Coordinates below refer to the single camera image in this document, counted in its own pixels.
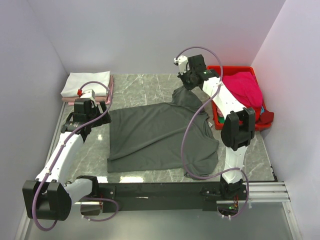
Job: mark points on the green cloth in bin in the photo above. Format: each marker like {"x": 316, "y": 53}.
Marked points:
{"x": 221, "y": 119}

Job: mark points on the red plastic bin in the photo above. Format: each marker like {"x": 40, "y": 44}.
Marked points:
{"x": 232, "y": 70}

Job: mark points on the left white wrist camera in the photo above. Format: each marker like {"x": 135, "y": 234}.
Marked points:
{"x": 86, "y": 94}

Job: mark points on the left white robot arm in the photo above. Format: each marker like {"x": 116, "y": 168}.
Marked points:
{"x": 46, "y": 197}

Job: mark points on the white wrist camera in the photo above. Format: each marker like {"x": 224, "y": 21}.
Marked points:
{"x": 180, "y": 60}
{"x": 86, "y": 94}

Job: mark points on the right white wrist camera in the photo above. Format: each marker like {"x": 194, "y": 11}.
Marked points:
{"x": 180, "y": 60}

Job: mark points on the magenta t-shirt in bin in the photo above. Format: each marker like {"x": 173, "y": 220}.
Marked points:
{"x": 244, "y": 88}

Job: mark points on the black base crossbar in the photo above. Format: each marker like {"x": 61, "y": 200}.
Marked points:
{"x": 201, "y": 195}

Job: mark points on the red t-shirt in bin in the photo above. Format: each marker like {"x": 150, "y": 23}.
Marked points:
{"x": 263, "y": 117}

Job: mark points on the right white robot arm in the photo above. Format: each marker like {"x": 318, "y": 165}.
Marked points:
{"x": 239, "y": 122}

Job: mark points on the aluminium frame rail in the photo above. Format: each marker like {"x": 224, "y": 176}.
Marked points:
{"x": 263, "y": 192}

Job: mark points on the folded white t-shirt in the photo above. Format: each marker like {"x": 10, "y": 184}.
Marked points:
{"x": 76, "y": 80}

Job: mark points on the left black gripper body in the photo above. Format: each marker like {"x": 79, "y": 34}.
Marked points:
{"x": 95, "y": 113}

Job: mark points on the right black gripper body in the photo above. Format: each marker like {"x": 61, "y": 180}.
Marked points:
{"x": 186, "y": 78}

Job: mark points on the dark grey t-shirt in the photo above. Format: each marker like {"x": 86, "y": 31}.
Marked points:
{"x": 154, "y": 137}

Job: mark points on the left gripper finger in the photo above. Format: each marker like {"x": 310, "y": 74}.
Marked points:
{"x": 104, "y": 109}
{"x": 105, "y": 119}

